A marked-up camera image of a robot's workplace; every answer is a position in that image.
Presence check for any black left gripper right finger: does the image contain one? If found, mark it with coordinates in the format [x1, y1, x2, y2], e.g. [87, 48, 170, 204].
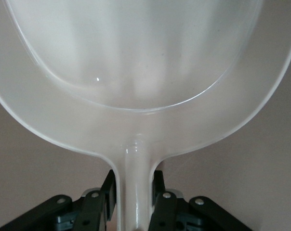
[147, 170, 252, 231]

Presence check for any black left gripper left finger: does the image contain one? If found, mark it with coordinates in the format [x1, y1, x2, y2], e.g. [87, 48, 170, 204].
[0, 169, 117, 231]

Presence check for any beige plastic dustpan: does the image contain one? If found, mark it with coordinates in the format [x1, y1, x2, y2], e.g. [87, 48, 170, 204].
[0, 0, 291, 231]

